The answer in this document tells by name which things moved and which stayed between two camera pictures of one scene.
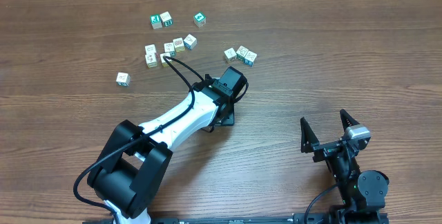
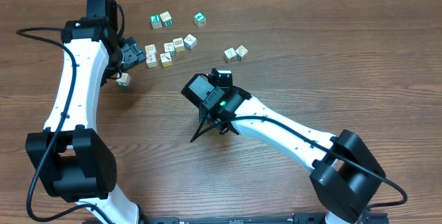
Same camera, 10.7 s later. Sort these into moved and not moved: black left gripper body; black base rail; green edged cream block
Moved: black left gripper body
Not moved: green edged cream block; black base rail
